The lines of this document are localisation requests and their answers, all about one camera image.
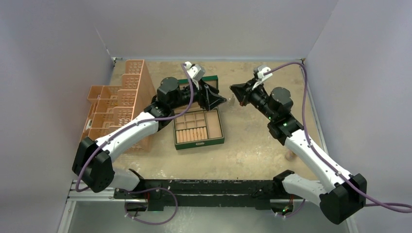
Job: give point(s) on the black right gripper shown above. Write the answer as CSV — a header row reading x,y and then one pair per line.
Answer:
x,y
244,92

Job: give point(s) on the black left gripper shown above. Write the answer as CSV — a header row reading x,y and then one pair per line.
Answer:
x,y
208,97

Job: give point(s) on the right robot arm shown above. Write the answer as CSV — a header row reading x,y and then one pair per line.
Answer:
x,y
335,190

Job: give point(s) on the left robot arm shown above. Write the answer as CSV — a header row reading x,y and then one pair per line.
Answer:
x,y
94,158

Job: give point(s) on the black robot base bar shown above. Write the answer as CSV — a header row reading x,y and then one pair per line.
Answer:
x,y
161,193

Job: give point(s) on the green jewelry box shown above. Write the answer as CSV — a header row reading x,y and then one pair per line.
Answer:
x,y
198,128

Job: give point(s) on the small pink object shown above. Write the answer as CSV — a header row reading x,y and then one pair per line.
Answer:
x,y
290,156

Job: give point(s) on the orange plastic tiered organizer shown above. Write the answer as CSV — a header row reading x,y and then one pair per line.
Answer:
x,y
114,106

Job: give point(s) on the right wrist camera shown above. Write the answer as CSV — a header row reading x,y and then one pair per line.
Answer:
x,y
261,74

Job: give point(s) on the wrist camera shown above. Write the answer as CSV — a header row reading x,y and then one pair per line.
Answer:
x,y
261,74
195,71

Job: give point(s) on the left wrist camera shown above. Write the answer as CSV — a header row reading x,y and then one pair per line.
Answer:
x,y
195,71

